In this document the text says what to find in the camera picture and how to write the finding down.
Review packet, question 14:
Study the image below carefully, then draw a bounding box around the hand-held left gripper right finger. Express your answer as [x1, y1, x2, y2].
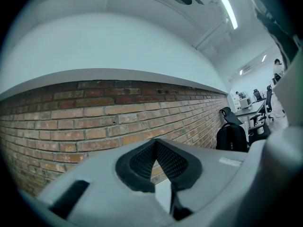
[155, 138, 255, 222]

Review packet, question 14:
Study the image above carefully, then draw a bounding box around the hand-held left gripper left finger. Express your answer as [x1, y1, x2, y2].
[37, 138, 181, 227]

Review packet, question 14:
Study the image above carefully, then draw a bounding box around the black backpack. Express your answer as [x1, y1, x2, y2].
[216, 122, 250, 152]

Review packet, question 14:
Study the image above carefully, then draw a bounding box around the black office chair with headrest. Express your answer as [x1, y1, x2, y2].
[219, 106, 244, 127]

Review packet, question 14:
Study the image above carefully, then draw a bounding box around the grey office desk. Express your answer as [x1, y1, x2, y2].
[235, 99, 267, 118]

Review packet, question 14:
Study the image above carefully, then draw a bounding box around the white desktop machine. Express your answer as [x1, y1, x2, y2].
[239, 97, 252, 109]

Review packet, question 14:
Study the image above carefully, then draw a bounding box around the white ceiling pipe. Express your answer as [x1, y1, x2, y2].
[193, 17, 229, 51]

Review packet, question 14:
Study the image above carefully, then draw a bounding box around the person's dark jacket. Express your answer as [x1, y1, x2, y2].
[247, 0, 301, 71]

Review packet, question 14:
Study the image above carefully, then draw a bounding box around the long ceiling light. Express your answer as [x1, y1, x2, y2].
[220, 0, 239, 30]

